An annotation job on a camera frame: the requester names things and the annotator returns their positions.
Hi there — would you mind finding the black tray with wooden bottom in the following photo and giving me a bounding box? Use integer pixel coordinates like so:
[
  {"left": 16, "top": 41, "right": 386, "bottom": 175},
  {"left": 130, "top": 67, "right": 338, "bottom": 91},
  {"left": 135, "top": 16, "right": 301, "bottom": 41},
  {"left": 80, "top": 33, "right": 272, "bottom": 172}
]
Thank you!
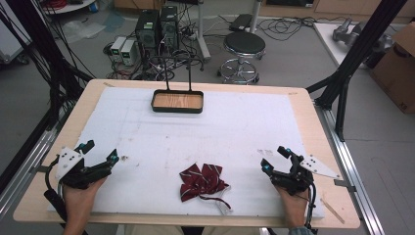
[{"left": 150, "top": 55, "right": 206, "bottom": 115}]

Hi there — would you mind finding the person's right hand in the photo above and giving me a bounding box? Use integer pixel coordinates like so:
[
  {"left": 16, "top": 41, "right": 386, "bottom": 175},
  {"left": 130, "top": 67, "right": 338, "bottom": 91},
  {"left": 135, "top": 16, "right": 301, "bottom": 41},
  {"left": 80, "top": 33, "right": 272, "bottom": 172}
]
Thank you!
[{"left": 276, "top": 185, "right": 311, "bottom": 228}]

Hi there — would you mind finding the grey robot part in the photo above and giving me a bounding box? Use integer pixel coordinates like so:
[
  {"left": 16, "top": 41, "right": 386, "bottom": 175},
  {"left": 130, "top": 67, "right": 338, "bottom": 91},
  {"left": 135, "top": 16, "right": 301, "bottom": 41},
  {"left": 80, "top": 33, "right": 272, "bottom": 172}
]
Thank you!
[{"left": 332, "top": 17, "right": 394, "bottom": 54}]

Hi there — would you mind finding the dark red striped bow tie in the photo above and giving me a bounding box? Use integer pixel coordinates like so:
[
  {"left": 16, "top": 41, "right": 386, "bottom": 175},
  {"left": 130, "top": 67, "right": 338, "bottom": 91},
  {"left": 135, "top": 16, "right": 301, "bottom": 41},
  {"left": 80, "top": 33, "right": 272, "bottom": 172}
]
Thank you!
[{"left": 178, "top": 163, "right": 232, "bottom": 211}]

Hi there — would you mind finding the thin wooden stick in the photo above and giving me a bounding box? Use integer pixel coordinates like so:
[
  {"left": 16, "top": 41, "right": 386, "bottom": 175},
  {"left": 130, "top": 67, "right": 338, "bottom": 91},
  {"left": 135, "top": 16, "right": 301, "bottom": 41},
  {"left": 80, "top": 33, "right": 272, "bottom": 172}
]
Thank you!
[{"left": 320, "top": 198, "right": 346, "bottom": 225}]

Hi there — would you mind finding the flat black box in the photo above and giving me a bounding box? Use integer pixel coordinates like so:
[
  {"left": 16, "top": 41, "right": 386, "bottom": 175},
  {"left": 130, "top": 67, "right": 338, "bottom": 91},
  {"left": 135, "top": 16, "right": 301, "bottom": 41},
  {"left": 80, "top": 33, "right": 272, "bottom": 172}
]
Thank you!
[{"left": 228, "top": 13, "right": 254, "bottom": 33}]

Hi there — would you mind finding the black computer tower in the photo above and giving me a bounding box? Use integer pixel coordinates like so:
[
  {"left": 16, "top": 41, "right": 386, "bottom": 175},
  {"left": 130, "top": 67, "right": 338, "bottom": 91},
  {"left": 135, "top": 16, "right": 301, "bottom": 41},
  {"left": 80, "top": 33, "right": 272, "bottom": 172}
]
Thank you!
[
  {"left": 159, "top": 5, "right": 180, "bottom": 51},
  {"left": 134, "top": 9, "right": 161, "bottom": 51}
]

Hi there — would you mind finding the white foam mat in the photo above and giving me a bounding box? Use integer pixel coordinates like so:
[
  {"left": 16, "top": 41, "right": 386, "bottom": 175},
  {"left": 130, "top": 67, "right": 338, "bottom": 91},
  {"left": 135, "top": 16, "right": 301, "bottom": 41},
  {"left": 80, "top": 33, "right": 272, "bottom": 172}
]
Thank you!
[{"left": 48, "top": 85, "right": 326, "bottom": 219}]

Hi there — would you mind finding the person's left hand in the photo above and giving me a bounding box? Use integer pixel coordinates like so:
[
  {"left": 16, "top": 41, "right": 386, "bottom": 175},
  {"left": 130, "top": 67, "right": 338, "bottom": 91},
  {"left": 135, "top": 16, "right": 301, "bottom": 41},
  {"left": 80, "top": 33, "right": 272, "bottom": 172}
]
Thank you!
[{"left": 63, "top": 176, "right": 108, "bottom": 227}]

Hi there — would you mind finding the black metal frame stand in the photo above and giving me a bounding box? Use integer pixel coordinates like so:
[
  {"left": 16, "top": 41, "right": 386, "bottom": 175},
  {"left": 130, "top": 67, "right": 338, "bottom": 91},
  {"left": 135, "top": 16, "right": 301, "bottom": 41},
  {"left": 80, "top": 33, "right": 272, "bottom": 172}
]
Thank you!
[
  {"left": 305, "top": 0, "right": 409, "bottom": 143},
  {"left": 0, "top": 0, "right": 96, "bottom": 131}
]

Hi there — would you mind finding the white table leg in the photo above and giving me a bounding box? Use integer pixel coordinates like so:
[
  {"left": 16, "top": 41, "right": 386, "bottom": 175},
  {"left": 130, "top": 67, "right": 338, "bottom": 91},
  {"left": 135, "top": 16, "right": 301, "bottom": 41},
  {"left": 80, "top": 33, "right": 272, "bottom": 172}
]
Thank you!
[{"left": 195, "top": 0, "right": 212, "bottom": 62}]

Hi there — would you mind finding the black round stool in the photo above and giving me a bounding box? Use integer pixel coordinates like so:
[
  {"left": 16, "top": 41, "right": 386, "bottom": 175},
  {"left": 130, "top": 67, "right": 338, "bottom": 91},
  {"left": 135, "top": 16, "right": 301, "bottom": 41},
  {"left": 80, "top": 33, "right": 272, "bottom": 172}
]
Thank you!
[{"left": 216, "top": 30, "right": 267, "bottom": 85}]

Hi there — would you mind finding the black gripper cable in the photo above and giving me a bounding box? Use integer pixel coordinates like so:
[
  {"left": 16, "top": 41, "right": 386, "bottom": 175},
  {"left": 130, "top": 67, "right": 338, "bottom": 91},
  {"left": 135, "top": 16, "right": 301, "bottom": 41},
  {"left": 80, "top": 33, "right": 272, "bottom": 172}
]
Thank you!
[
  {"left": 43, "top": 156, "right": 69, "bottom": 223},
  {"left": 304, "top": 181, "right": 318, "bottom": 230}
]

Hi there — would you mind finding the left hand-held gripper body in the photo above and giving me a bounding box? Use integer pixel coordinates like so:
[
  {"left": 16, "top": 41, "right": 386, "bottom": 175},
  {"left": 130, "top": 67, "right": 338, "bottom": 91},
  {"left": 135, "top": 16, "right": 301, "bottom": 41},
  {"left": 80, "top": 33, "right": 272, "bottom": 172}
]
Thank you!
[{"left": 54, "top": 147, "right": 114, "bottom": 190}]

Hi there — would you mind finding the white power supply box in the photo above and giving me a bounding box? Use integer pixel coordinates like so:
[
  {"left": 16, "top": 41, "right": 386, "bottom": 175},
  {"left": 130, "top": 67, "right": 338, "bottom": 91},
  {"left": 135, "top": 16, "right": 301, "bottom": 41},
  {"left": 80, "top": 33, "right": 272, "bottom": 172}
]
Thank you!
[
  {"left": 110, "top": 35, "right": 127, "bottom": 64},
  {"left": 119, "top": 39, "right": 137, "bottom": 67}
]

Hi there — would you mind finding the brown cardboard box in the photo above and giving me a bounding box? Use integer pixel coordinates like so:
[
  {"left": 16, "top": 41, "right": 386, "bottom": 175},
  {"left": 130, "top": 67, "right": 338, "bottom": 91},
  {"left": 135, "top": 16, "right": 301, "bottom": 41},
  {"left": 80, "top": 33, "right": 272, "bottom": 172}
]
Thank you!
[{"left": 369, "top": 22, "right": 415, "bottom": 115}]

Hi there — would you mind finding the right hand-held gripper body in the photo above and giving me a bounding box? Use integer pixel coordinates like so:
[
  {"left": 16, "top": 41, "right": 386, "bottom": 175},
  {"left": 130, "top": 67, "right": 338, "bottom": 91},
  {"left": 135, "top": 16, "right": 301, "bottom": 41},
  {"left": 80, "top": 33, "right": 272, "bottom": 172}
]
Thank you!
[{"left": 269, "top": 153, "right": 343, "bottom": 197}]

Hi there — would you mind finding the aluminium rail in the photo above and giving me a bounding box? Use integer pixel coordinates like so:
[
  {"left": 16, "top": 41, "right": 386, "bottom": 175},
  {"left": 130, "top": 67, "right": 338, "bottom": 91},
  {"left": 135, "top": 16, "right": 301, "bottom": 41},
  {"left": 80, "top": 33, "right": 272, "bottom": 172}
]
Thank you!
[
  {"left": 313, "top": 99, "right": 388, "bottom": 235},
  {"left": 0, "top": 125, "right": 68, "bottom": 218}
]

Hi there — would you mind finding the tangle of floor cables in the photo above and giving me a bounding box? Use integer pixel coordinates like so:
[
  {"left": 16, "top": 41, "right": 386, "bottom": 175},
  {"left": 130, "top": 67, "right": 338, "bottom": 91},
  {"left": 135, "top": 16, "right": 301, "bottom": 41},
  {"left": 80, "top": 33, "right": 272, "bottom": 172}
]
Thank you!
[{"left": 254, "top": 15, "right": 351, "bottom": 42}]

